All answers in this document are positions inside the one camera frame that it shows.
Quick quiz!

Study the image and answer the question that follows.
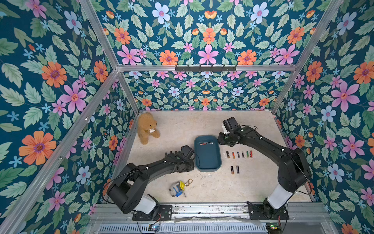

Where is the teal plastic storage box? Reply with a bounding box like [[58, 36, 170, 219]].
[[194, 135, 222, 172]]

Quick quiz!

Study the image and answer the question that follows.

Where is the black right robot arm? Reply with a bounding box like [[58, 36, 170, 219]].
[[218, 123, 311, 209]]

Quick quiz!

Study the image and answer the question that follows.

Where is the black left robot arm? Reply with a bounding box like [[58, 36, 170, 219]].
[[106, 154, 195, 216]]

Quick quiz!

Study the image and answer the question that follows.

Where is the brown teddy bear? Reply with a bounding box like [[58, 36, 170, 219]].
[[137, 112, 160, 145]]

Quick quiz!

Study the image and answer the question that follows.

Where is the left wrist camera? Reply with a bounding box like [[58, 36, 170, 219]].
[[180, 145, 194, 160]]

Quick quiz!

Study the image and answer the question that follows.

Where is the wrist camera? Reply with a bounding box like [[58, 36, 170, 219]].
[[180, 145, 194, 160], [222, 117, 241, 135]]

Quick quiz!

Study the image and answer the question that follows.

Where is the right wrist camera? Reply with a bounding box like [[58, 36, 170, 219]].
[[222, 117, 241, 135]]

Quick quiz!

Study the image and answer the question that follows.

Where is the keychain toy with yellow cap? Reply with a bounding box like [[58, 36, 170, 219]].
[[168, 178, 193, 198]]

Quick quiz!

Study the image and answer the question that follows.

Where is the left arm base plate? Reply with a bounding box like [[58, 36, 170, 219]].
[[132, 205, 173, 221]]

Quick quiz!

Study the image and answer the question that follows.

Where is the black hook rail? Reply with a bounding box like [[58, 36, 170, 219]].
[[174, 65, 237, 73]]

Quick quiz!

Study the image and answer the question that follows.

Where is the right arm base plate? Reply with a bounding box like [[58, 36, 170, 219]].
[[247, 201, 289, 220]]

